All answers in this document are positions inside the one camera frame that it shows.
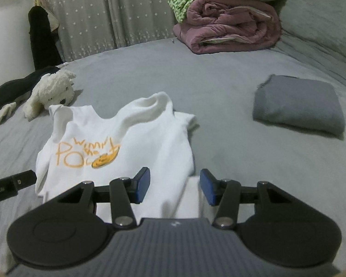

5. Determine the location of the folded mauve comforter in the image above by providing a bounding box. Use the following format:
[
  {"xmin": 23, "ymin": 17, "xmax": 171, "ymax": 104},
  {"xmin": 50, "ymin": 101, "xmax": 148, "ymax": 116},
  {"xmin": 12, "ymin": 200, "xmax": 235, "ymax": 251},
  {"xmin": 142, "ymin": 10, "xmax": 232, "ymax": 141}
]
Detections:
[{"xmin": 173, "ymin": 0, "xmax": 281, "ymax": 54}]

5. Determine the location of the grey bed blanket roll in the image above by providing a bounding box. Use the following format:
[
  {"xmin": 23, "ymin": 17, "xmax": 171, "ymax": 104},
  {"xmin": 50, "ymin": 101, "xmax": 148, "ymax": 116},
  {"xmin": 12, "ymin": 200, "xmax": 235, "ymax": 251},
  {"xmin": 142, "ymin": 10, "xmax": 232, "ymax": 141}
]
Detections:
[{"xmin": 274, "ymin": 0, "xmax": 346, "ymax": 86}]

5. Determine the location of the black hanging garment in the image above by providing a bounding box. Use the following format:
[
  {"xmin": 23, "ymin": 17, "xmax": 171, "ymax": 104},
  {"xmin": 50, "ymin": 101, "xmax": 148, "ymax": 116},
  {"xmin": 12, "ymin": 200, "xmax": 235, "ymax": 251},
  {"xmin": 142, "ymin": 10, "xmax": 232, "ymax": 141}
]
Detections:
[{"xmin": 28, "ymin": 6, "xmax": 62, "ymax": 70}]

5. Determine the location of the white plush dog toy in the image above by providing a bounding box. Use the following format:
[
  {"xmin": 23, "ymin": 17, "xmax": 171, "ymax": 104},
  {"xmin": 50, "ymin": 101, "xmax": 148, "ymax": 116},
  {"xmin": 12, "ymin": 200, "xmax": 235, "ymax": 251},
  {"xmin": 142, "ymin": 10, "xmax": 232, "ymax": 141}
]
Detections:
[{"xmin": 24, "ymin": 69, "xmax": 76, "ymax": 121}]

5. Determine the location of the cream cloth under black garment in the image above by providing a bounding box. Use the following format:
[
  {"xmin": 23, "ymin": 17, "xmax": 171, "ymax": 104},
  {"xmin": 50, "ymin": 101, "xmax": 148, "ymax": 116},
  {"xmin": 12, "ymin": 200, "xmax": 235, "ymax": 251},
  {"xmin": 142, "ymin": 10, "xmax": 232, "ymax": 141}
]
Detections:
[{"xmin": 0, "ymin": 102, "xmax": 17, "ymax": 123}]

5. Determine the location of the white Pooh sweatshirt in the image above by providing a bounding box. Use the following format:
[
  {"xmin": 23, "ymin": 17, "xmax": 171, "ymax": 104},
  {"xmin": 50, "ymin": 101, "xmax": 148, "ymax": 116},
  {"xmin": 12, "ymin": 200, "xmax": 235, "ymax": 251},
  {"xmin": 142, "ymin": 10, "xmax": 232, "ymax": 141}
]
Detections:
[{"xmin": 35, "ymin": 92, "xmax": 200, "ymax": 219}]

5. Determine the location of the black garment on bed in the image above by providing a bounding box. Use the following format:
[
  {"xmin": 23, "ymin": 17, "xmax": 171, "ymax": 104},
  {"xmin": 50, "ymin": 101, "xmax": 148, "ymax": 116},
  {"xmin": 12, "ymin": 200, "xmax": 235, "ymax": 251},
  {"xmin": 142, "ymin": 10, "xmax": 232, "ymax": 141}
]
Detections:
[{"xmin": 0, "ymin": 66, "xmax": 59, "ymax": 110}]

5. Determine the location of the folded grey garment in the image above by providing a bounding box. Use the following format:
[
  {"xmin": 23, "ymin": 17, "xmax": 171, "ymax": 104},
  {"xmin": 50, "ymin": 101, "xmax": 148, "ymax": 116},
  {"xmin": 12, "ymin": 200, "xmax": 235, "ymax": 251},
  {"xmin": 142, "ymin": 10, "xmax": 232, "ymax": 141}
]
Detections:
[{"xmin": 252, "ymin": 74, "xmax": 346, "ymax": 136}]

